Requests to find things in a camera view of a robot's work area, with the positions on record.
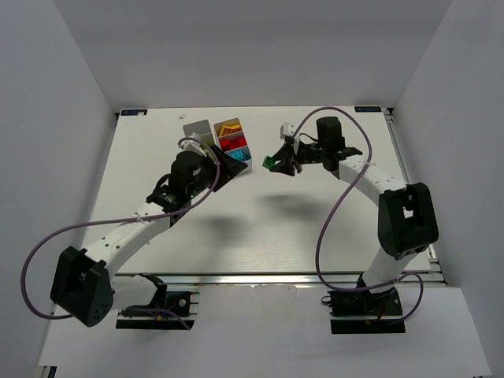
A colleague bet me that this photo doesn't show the dark green square lego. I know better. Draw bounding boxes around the dark green square lego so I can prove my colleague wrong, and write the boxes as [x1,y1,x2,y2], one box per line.
[262,156,276,169]

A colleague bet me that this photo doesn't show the red curved lego brick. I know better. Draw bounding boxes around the red curved lego brick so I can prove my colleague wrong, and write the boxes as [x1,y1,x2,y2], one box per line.
[220,139,235,152]

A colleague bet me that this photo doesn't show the red lego piece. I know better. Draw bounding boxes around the red lego piece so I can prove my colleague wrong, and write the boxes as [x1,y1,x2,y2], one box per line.
[233,136,246,150]

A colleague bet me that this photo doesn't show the orange yellow lego brick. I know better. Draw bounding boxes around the orange yellow lego brick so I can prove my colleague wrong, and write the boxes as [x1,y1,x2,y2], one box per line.
[218,123,242,138]

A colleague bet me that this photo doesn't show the long cyan lego brick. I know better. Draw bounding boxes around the long cyan lego brick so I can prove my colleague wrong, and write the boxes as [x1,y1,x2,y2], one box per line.
[228,149,250,161]

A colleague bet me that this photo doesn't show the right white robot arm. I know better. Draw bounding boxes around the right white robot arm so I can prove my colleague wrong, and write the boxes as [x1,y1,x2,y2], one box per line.
[263,117,439,295]

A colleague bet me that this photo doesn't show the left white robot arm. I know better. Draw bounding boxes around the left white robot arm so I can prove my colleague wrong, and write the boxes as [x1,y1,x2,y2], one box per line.
[50,146,247,327]

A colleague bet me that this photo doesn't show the left white divided container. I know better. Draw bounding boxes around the left white divided container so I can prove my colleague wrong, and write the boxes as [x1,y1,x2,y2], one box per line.
[183,120,215,146]

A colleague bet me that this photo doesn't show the white divided container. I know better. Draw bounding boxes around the white divided container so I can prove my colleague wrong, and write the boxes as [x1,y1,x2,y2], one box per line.
[183,120,215,146]
[213,117,252,174]

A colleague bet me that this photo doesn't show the right blue table label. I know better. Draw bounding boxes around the right blue table label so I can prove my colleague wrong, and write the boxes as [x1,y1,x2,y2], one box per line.
[354,106,382,113]

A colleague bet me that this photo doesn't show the blue table label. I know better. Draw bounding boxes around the blue table label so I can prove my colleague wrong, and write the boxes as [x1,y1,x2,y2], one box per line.
[120,109,147,117]
[354,106,382,113]

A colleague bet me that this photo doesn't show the right white divided container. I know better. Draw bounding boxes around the right white divided container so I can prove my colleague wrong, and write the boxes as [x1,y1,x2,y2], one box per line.
[213,117,252,174]

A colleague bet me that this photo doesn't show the left blue table label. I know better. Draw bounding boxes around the left blue table label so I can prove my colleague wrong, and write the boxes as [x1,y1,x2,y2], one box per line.
[120,109,147,117]

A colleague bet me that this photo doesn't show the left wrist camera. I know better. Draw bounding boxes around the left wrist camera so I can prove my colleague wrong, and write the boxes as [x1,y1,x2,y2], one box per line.
[178,136,206,156]

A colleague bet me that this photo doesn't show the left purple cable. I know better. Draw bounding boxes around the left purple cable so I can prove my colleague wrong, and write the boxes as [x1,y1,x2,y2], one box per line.
[20,137,221,330]

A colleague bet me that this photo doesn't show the purple cable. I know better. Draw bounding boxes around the purple cable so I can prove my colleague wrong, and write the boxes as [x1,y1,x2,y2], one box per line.
[293,106,425,324]
[20,137,221,330]

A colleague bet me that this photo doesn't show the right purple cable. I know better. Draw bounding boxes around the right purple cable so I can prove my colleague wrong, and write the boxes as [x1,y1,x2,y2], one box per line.
[293,106,425,324]

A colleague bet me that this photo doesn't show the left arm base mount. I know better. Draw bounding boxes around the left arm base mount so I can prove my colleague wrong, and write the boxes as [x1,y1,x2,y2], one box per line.
[112,274,199,331]

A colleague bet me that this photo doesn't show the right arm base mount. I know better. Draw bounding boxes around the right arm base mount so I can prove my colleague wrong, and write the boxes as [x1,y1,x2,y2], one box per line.
[321,279,406,335]

